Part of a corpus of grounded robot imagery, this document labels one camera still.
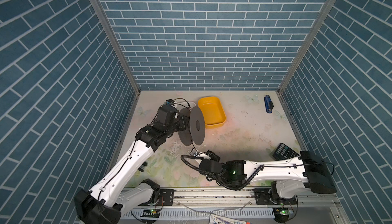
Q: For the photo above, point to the grey cable spool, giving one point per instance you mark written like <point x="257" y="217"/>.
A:
<point x="194" y="130"/>

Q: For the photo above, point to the white plastic tray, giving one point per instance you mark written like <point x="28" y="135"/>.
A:
<point x="189" y="104"/>

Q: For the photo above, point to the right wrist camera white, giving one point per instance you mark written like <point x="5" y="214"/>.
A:
<point x="199" y="155"/>

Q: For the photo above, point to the yellow plastic tray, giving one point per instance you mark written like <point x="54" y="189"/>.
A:
<point x="213" y="112"/>

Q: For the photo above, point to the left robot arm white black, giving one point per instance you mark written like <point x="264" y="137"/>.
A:
<point x="106" y="201"/>

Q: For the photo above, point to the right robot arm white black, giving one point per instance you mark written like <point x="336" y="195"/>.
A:
<point x="317" y="175"/>

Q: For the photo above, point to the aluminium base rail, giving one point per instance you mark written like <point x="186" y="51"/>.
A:
<point x="194" y="206"/>

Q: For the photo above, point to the black stapler on table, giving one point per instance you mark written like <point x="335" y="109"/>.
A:
<point x="142" y="167"/>

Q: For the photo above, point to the left green circuit board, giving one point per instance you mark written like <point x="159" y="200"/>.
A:
<point x="150" y="213"/>

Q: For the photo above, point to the printed paper sheet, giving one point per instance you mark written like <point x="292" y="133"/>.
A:
<point x="215" y="219"/>

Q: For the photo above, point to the green circuit board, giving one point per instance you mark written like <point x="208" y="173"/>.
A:
<point x="150" y="213"/>
<point x="282" y="215"/>

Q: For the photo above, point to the right green circuit board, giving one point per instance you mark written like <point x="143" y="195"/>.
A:
<point x="282" y="215"/>

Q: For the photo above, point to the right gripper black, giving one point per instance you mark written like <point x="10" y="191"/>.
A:
<point x="212" y="155"/>

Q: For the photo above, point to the blue stapler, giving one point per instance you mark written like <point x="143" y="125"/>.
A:
<point x="268" y="104"/>

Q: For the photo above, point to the black remote control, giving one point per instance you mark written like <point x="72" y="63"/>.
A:
<point x="283" y="152"/>

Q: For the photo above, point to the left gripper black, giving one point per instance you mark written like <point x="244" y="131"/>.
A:
<point x="181" y="120"/>

